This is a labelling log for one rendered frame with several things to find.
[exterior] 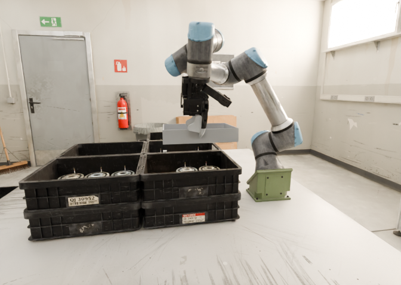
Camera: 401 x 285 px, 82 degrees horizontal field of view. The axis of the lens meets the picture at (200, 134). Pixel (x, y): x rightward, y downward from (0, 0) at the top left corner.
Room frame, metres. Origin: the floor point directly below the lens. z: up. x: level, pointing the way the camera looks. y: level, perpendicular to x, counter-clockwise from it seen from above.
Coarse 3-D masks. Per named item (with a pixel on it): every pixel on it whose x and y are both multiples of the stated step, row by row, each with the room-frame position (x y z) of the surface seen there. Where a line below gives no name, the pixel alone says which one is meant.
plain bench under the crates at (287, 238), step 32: (288, 192) 1.16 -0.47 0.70; (0, 224) 0.86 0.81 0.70; (192, 224) 0.86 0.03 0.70; (224, 224) 0.86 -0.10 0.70; (256, 224) 0.86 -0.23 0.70; (288, 224) 0.86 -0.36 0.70; (320, 224) 0.86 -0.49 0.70; (352, 224) 0.86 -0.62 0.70; (0, 256) 0.67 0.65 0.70; (32, 256) 0.67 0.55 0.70; (64, 256) 0.67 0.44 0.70; (96, 256) 0.67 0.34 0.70; (128, 256) 0.67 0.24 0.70; (160, 256) 0.67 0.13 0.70; (192, 256) 0.67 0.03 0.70; (224, 256) 0.67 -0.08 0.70; (256, 256) 0.67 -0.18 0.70; (288, 256) 0.67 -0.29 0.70; (320, 256) 0.67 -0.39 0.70; (352, 256) 0.67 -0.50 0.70; (384, 256) 0.67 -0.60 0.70
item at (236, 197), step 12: (144, 204) 0.81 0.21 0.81; (156, 204) 0.81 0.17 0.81; (168, 204) 0.82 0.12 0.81; (180, 204) 0.83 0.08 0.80; (192, 204) 0.84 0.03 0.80; (204, 204) 0.86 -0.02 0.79; (216, 204) 0.86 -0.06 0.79; (228, 204) 0.88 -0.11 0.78; (144, 216) 0.81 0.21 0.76; (156, 216) 0.82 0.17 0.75; (168, 216) 0.83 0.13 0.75; (180, 216) 0.83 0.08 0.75; (216, 216) 0.86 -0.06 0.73; (228, 216) 0.88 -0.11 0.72
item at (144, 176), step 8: (176, 152) 1.12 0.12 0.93; (184, 152) 1.13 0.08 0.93; (192, 152) 1.13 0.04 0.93; (200, 152) 1.13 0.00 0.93; (208, 152) 1.14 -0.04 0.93; (224, 152) 1.12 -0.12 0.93; (144, 160) 0.98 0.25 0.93; (232, 160) 0.98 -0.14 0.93; (144, 168) 0.89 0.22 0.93; (232, 168) 0.88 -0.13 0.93; (240, 168) 0.88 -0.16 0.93; (144, 176) 0.81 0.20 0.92; (152, 176) 0.81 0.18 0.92; (160, 176) 0.82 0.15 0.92; (168, 176) 0.82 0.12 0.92; (176, 176) 0.83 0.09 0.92; (184, 176) 0.83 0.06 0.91; (192, 176) 0.84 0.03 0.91; (200, 176) 0.84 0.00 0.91; (208, 176) 0.85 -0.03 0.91
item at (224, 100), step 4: (204, 84) 0.75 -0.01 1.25; (204, 88) 0.74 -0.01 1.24; (208, 88) 0.74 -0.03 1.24; (212, 88) 0.74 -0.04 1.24; (208, 92) 0.74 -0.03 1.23; (212, 92) 0.74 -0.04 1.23; (216, 92) 0.75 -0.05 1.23; (220, 92) 0.80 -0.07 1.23; (212, 96) 0.75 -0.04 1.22; (216, 96) 0.75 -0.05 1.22; (220, 96) 0.75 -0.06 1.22; (224, 96) 0.77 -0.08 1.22; (220, 100) 0.76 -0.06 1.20; (224, 100) 0.76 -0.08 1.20; (228, 100) 0.76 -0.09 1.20; (224, 104) 0.77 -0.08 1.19; (228, 104) 0.77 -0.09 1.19
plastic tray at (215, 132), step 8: (168, 128) 0.98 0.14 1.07; (176, 128) 0.98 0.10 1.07; (184, 128) 0.99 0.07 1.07; (208, 128) 1.00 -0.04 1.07; (216, 128) 1.01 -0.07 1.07; (224, 128) 0.81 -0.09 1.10; (232, 128) 0.82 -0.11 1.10; (168, 136) 0.78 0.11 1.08; (176, 136) 0.79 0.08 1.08; (184, 136) 0.79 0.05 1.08; (192, 136) 0.79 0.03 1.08; (208, 136) 0.80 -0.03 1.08; (216, 136) 0.81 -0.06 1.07; (224, 136) 0.81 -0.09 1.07; (232, 136) 0.82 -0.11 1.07
